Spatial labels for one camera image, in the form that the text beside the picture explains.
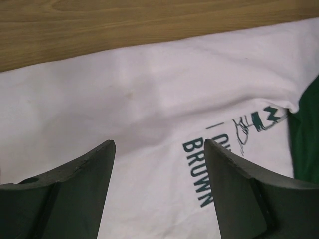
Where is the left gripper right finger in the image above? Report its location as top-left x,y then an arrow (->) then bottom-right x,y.
204,139 -> 319,239

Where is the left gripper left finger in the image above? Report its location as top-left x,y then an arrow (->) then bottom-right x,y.
0,140 -> 116,239

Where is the white green raglan t-shirt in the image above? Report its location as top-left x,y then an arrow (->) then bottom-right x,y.
0,18 -> 319,239

